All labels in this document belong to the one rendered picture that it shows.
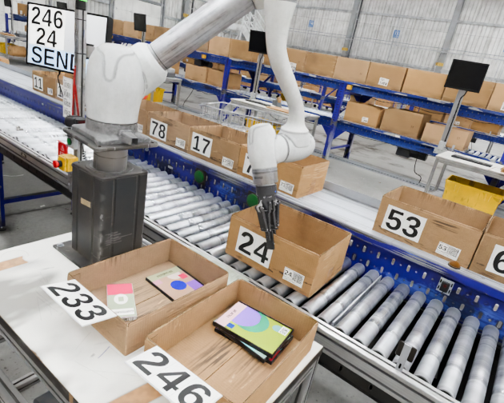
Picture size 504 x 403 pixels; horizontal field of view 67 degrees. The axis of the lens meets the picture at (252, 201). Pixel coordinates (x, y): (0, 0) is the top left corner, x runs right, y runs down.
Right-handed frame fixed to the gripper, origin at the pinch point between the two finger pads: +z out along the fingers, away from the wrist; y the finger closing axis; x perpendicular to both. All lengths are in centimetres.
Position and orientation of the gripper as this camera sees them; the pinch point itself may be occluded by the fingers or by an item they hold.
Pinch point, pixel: (271, 239)
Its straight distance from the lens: 139.2
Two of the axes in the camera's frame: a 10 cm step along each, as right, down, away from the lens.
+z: 1.0, 9.8, 1.5
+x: 7.9, 0.1, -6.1
